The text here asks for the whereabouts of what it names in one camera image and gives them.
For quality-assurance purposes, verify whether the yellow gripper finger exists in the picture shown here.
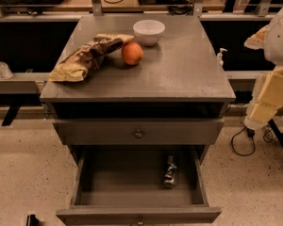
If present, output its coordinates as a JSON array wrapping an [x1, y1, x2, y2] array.
[[244, 66, 283, 130], [244, 25, 269, 50]]

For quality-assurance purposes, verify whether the silver redbull can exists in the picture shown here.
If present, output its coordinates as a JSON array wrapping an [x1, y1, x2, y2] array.
[[164, 155, 177, 188]]

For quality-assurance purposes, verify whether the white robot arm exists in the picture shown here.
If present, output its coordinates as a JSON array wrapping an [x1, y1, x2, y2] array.
[[244, 7, 283, 130]]

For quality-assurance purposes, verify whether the grey wooden drawer cabinet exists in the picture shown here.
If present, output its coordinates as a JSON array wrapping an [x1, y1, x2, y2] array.
[[40, 13, 237, 226]]

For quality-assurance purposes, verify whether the round brass drawer knob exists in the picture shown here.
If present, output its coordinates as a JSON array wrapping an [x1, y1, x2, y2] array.
[[135, 130, 143, 138]]

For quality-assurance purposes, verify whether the open grey middle drawer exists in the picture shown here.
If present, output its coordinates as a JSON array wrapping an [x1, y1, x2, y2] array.
[[57, 146, 221, 226]]

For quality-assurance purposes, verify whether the closed grey top drawer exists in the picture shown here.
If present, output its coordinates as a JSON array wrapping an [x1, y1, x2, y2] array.
[[53, 119, 225, 145]]

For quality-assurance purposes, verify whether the small white pump bottle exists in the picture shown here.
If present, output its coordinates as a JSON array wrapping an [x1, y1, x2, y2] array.
[[216, 48, 227, 67]]

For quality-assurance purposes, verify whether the white ceramic bowl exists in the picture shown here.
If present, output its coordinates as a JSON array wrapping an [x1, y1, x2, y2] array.
[[133, 20, 165, 46]]

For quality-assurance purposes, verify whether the orange fruit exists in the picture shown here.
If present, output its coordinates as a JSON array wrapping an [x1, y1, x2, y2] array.
[[122, 42, 143, 65]]

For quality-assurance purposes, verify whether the brown yellow chip bag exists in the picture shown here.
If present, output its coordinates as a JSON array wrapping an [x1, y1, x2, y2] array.
[[49, 34, 134, 82]]

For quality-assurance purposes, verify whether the clear sanitizer bottle left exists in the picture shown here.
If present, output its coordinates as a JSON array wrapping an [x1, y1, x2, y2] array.
[[0, 60, 13, 79]]

